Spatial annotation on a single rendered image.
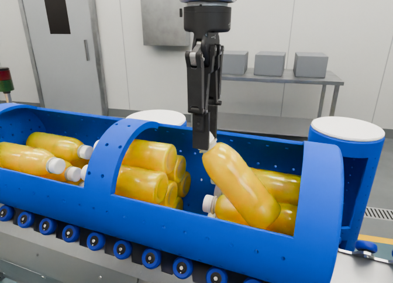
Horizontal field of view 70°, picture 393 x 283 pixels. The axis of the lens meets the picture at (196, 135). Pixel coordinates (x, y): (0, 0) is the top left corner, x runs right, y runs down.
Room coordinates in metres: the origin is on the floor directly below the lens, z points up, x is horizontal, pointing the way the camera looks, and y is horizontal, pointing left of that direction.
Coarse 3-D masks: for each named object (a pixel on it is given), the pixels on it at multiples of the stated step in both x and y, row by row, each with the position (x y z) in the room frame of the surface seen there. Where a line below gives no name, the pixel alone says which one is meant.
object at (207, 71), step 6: (216, 48) 0.47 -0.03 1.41; (210, 54) 0.46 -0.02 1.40; (210, 60) 0.46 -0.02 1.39; (210, 66) 0.46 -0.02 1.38; (204, 72) 0.46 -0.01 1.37; (210, 72) 0.46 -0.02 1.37; (204, 78) 0.46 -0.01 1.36; (204, 84) 0.46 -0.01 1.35; (204, 90) 0.45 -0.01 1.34; (204, 96) 0.45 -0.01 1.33; (204, 102) 0.45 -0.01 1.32; (204, 108) 0.45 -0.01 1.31; (204, 114) 0.45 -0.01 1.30
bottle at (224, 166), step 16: (224, 144) 0.47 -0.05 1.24; (208, 160) 0.45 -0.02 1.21; (224, 160) 0.45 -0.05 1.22; (240, 160) 0.46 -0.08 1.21; (224, 176) 0.44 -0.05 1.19; (240, 176) 0.44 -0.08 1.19; (256, 176) 0.46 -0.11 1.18; (224, 192) 0.44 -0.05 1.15; (240, 192) 0.43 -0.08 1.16; (256, 192) 0.43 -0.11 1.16; (240, 208) 0.43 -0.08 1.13; (256, 208) 0.42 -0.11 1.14; (272, 208) 0.42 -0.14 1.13; (256, 224) 0.41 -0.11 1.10
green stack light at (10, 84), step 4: (4, 80) 1.23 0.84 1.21; (8, 80) 1.24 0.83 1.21; (0, 84) 1.22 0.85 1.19; (4, 84) 1.22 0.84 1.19; (8, 84) 1.24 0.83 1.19; (12, 84) 1.26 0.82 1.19; (0, 88) 1.22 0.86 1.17; (4, 88) 1.22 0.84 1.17; (8, 88) 1.23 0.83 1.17; (12, 88) 1.25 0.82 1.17
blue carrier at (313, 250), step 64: (0, 128) 0.75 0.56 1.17; (64, 128) 0.84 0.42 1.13; (128, 128) 0.57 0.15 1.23; (0, 192) 0.57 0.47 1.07; (64, 192) 0.50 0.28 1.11; (192, 192) 0.66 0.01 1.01; (320, 192) 0.38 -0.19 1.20; (192, 256) 0.41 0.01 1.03; (256, 256) 0.36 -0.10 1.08; (320, 256) 0.33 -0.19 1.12
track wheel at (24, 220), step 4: (24, 212) 0.61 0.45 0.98; (28, 212) 0.61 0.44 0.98; (20, 216) 0.61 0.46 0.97; (24, 216) 0.61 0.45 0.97; (28, 216) 0.60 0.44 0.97; (32, 216) 0.61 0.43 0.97; (20, 220) 0.60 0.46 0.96; (24, 220) 0.60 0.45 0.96; (28, 220) 0.60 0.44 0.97; (32, 220) 0.60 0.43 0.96; (20, 224) 0.59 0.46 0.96; (24, 224) 0.59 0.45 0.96; (28, 224) 0.59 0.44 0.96; (32, 224) 0.60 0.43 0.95
